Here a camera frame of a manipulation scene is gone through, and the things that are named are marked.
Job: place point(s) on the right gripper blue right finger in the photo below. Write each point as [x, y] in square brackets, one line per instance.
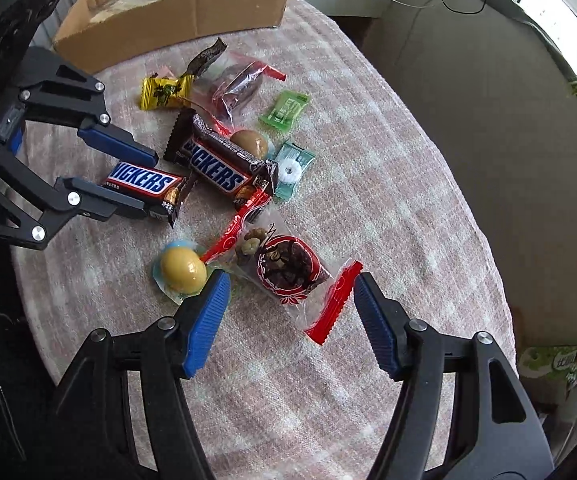
[384, 322]

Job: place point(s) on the teal mint candy wrapper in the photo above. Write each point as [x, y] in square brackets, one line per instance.
[293, 161]

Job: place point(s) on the yellow candy wrapper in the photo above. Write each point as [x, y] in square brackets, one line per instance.
[157, 93]

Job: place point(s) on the brown cardboard box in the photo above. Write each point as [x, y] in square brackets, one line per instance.
[94, 47]

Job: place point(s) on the black candy wrapper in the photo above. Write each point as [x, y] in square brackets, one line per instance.
[202, 61]

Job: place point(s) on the brown ball candy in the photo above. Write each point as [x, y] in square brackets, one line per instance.
[251, 141]

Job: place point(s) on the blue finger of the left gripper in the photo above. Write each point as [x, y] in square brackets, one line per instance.
[118, 143]
[93, 201]

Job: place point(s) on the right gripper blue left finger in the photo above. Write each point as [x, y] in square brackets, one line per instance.
[202, 316]

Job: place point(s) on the clear red-edged snack bag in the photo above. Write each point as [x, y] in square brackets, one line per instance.
[230, 83]

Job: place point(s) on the Snickers bar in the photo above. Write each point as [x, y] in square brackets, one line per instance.
[233, 171]
[162, 193]

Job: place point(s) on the green chips bag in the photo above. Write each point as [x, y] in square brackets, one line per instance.
[548, 373]

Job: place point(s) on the yellow ball candy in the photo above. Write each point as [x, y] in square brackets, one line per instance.
[179, 272]

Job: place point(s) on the nut mix red-edged bag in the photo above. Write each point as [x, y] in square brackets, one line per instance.
[258, 246]

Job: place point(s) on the green tablet candy wrapper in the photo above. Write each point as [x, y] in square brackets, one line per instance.
[284, 112]

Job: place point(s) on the pink candy stick wrapper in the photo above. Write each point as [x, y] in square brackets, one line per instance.
[165, 75]

